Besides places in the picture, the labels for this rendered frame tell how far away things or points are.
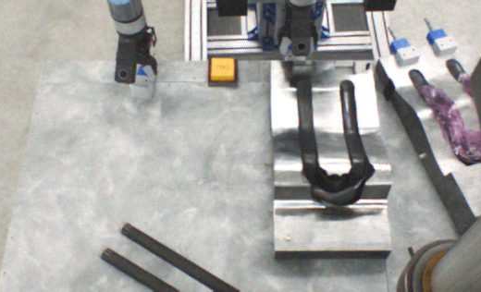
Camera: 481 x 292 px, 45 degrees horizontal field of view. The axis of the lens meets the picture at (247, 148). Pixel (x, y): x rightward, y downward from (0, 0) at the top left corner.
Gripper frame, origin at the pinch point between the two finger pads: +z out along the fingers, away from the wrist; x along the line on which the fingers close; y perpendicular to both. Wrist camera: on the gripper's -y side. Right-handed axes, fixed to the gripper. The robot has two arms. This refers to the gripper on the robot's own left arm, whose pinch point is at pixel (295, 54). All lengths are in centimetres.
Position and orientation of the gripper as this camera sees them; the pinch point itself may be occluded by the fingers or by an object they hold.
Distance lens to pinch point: 159.8
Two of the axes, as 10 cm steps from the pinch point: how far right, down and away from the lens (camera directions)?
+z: 0.0, 4.8, 8.8
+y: 0.2, -8.8, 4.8
